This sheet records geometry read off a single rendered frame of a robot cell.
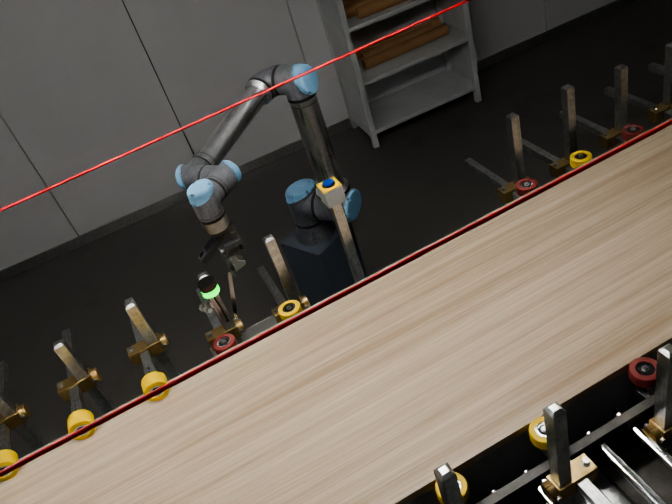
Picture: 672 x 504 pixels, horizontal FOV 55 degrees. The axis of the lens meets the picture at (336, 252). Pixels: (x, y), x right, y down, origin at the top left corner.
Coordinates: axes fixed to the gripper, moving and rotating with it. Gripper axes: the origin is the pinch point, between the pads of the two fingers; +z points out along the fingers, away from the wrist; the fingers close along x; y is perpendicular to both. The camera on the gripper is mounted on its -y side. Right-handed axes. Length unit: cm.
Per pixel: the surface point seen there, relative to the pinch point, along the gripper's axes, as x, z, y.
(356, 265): -9.7, 15.3, 41.0
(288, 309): -19.1, 10.6, 10.6
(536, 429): -105, 11, 47
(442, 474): -118, -14, 16
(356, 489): -93, 11, 0
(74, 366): -9, -3, -60
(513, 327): -73, 12, 64
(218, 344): -18.2, 10.4, -15.8
